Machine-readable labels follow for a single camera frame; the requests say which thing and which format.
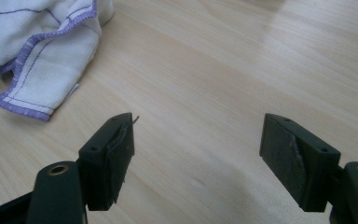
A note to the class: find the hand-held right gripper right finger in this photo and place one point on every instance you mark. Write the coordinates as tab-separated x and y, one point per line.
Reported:
301	161

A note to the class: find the white cloth with purple checks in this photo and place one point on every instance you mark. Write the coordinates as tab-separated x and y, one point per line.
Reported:
43	67

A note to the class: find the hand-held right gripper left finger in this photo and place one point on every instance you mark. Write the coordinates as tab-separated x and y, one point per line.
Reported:
105	168

